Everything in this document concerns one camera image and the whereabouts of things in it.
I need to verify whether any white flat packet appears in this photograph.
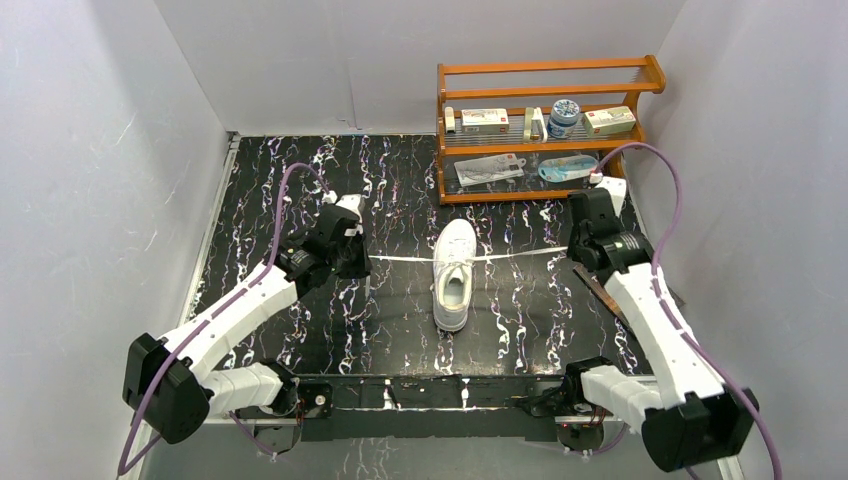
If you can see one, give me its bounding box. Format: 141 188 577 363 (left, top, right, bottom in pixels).
454 153 526 187

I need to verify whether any dark book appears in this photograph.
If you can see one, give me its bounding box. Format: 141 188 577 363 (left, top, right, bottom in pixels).
573 264 693 338

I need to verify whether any aluminium rail frame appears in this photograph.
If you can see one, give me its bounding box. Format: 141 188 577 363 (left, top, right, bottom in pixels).
119 374 743 480

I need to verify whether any orange wooden shelf rack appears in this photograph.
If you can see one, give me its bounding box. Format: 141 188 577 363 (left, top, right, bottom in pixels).
436 55 666 205

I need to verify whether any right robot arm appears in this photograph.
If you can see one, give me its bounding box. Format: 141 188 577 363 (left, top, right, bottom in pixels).
563 188 759 472

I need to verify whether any white sneaker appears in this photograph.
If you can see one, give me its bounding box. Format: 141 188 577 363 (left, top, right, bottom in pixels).
433 219 478 332

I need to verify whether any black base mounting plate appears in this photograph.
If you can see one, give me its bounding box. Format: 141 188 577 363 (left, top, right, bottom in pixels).
235 374 627 458

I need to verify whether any beige clip item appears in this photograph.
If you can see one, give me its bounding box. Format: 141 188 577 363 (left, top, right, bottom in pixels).
522 107 548 144

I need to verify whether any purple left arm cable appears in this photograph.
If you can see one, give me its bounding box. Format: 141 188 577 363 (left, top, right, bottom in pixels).
117 162 339 478

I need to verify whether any white box on left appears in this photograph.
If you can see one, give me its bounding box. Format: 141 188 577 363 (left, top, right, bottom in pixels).
460 108 510 134

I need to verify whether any white shoelace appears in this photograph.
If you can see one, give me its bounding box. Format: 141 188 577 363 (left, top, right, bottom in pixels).
364 246 568 299

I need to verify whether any white box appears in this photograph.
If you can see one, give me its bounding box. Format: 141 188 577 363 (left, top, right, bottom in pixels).
460 108 510 134
582 105 636 138

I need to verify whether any blue white round jar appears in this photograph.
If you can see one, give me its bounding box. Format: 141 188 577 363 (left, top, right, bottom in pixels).
547 99 581 139

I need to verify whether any blue oval package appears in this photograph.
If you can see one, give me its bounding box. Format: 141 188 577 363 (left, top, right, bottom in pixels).
537 154 599 183

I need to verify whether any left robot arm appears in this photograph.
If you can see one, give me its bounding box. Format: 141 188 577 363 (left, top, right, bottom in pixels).
122 194 371 444

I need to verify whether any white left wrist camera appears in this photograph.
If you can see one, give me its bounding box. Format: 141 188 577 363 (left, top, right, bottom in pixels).
335 194 365 222

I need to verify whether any white box on right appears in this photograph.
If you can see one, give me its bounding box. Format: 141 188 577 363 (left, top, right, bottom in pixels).
582 105 636 138

